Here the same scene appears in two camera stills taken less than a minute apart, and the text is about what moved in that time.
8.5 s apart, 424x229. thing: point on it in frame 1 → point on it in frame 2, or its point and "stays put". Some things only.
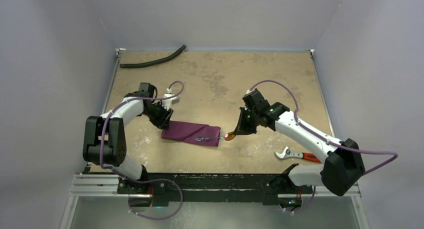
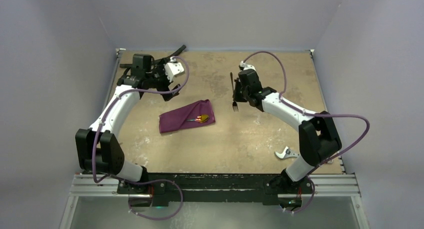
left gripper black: [163, 122] → [160, 69]
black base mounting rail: [241, 188] stays put
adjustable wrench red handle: [289, 153] stays put
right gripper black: [246, 119] → [238, 89]
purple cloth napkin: [188, 131] → [175, 120]
